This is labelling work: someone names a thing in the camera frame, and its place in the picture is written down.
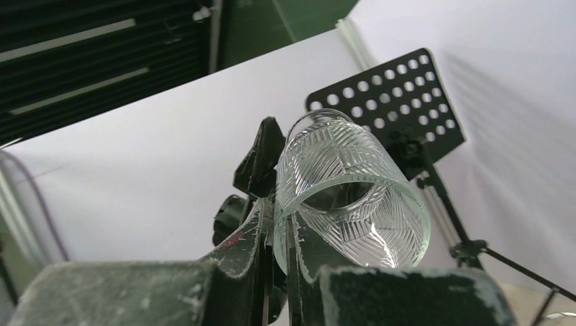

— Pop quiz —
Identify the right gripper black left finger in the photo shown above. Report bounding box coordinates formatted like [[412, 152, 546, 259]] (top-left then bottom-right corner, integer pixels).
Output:
[[10, 198, 273, 325]]

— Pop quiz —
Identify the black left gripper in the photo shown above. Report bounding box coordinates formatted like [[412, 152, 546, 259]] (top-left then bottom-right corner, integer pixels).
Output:
[[212, 117, 285, 245]]

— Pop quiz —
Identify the black tripod stand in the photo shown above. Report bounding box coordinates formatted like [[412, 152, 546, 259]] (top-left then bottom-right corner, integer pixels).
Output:
[[386, 130, 576, 326]]

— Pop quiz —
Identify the black perforated plate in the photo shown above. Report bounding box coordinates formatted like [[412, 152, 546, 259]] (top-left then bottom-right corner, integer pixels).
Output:
[[306, 48, 465, 162]]

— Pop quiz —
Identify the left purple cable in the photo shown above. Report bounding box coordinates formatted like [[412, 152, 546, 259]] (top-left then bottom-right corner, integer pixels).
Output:
[[0, 150, 71, 263]]

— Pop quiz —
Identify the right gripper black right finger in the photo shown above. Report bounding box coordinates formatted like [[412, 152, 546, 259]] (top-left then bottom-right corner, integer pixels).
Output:
[[286, 217, 516, 325]]

